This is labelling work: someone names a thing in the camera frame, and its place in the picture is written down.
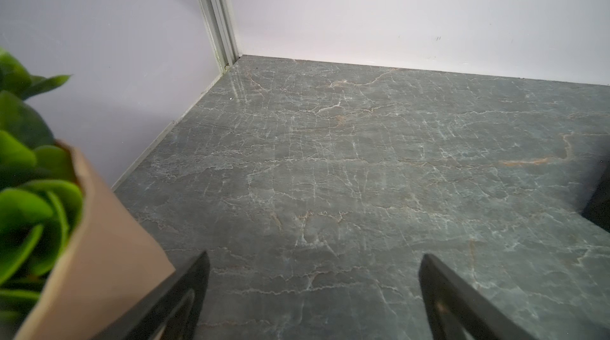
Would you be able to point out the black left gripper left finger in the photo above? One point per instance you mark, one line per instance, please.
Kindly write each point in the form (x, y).
(171, 310)

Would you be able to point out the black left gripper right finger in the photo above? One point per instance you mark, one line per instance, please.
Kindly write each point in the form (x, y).
(456, 310)

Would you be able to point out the green artificial plant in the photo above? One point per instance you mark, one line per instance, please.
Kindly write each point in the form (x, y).
(41, 201)

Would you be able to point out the beige plant pot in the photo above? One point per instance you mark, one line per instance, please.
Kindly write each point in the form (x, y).
(110, 264)

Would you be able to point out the aluminium corner frame post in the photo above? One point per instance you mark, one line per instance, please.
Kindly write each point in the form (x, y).
(218, 19)

